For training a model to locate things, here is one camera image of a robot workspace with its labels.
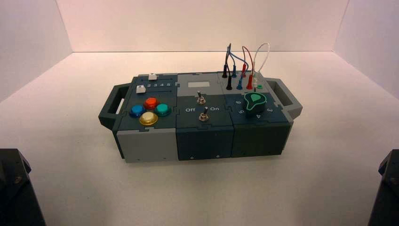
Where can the red round push button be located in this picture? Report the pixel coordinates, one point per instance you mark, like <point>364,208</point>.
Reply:
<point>151,102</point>

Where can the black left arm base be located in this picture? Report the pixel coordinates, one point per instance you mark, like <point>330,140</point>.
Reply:
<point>15,193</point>

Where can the blue round push button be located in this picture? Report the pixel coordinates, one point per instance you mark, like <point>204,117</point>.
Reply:
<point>137,110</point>

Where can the metal toggle switch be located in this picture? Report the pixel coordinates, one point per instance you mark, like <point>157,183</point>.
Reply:
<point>200,99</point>
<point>204,116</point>

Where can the yellow round push button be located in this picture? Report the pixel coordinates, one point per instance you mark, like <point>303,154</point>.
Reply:
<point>148,118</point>

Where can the green jack socket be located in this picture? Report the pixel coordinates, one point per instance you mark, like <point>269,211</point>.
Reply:
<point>260,86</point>

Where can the small white slider knob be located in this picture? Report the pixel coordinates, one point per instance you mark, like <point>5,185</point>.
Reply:
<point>152,76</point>
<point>141,90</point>

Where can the grey display window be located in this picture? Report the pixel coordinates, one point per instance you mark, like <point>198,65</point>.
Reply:
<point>199,84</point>

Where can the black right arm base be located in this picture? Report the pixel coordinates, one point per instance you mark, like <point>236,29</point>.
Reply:
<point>388,193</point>

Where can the dark rotary knob green pointer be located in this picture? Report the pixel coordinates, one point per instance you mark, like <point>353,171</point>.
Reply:
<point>255,104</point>

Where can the teal and grey control box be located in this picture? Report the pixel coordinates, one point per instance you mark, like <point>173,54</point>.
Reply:
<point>202,140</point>

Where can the green round push button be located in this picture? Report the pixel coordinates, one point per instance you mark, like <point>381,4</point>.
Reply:
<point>162,109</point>

